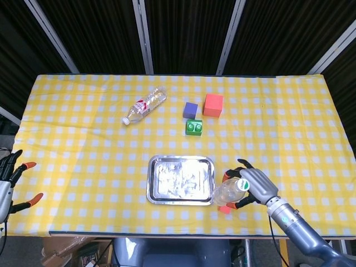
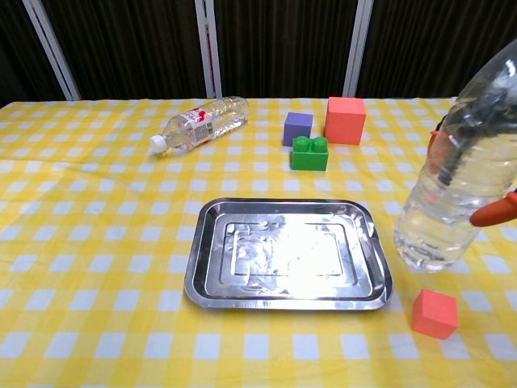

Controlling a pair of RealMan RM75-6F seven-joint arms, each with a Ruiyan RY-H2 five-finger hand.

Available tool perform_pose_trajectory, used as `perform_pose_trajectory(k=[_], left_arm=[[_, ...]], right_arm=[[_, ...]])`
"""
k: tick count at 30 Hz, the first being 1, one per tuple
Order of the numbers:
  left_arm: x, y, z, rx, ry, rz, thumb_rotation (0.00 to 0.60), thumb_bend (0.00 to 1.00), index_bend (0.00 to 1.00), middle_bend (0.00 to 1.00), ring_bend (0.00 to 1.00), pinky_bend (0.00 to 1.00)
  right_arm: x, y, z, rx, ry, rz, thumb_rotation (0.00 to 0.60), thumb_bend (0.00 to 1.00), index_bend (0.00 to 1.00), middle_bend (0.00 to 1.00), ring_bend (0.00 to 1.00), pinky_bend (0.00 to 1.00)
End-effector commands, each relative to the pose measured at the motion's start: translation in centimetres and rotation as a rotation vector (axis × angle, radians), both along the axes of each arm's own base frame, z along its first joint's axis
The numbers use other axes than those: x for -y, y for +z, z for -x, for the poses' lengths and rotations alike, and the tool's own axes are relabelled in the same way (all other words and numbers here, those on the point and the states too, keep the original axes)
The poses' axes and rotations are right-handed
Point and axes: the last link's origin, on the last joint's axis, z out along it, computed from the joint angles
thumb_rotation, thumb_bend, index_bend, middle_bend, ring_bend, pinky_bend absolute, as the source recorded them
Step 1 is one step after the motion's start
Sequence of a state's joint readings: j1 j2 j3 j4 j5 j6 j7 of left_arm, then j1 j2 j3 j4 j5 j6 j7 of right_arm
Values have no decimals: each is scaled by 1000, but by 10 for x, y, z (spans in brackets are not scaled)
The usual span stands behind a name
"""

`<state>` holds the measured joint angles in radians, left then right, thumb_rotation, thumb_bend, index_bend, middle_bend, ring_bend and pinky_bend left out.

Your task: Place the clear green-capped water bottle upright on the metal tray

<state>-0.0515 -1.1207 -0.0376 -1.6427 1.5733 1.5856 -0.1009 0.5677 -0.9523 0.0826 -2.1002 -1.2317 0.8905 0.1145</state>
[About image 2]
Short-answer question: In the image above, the rectangular metal tray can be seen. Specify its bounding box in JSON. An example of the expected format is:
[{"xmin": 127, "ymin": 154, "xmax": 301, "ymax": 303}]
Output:
[{"xmin": 183, "ymin": 196, "xmax": 394, "ymax": 312}]

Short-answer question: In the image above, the green plastic building brick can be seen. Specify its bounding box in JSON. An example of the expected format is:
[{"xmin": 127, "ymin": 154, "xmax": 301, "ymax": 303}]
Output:
[{"xmin": 290, "ymin": 136, "xmax": 329, "ymax": 173}]

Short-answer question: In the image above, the small orange foam cube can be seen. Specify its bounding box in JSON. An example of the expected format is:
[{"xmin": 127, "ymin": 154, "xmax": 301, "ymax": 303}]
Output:
[{"xmin": 411, "ymin": 289, "xmax": 460, "ymax": 340}]

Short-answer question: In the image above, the transparent bottle with green cap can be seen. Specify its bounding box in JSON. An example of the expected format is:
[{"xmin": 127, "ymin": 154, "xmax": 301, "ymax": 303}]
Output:
[{"xmin": 393, "ymin": 38, "xmax": 517, "ymax": 274}]

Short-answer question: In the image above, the white partition post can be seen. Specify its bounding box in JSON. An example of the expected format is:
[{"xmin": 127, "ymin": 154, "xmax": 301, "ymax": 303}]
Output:
[
  {"xmin": 342, "ymin": 0, "xmax": 375, "ymax": 98},
  {"xmin": 22, "ymin": 0, "xmax": 82, "ymax": 101},
  {"xmin": 193, "ymin": 0, "xmax": 223, "ymax": 99}
]

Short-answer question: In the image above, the purple foam cube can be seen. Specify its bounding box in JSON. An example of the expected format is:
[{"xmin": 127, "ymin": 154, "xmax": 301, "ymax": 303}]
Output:
[{"xmin": 282, "ymin": 112, "xmax": 314, "ymax": 148}]

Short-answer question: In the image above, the large orange foam cube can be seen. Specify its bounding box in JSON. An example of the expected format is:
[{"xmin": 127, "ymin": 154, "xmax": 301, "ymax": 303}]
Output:
[{"xmin": 323, "ymin": 96, "xmax": 368, "ymax": 146}]

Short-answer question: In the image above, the transparent bottle with red label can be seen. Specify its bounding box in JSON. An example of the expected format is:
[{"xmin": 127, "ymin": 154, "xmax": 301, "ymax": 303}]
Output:
[{"xmin": 150, "ymin": 95, "xmax": 250, "ymax": 157}]

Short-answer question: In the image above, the yellow white checkered tablecloth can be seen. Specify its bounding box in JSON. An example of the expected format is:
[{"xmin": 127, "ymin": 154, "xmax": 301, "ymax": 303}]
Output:
[{"xmin": 0, "ymin": 95, "xmax": 517, "ymax": 388}]

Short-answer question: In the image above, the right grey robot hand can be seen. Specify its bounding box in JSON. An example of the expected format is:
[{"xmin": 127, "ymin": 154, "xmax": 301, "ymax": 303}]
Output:
[{"xmin": 428, "ymin": 116, "xmax": 517, "ymax": 229}]

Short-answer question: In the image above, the dark corrugated partition panel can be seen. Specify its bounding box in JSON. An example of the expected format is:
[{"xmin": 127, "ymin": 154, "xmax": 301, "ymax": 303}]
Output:
[
  {"xmin": 212, "ymin": 0, "xmax": 359, "ymax": 99},
  {"xmin": 0, "ymin": 0, "xmax": 66, "ymax": 108},
  {"xmin": 42, "ymin": 0, "xmax": 208, "ymax": 100},
  {"xmin": 357, "ymin": 0, "xmax": 517, "ymax": 99}
]

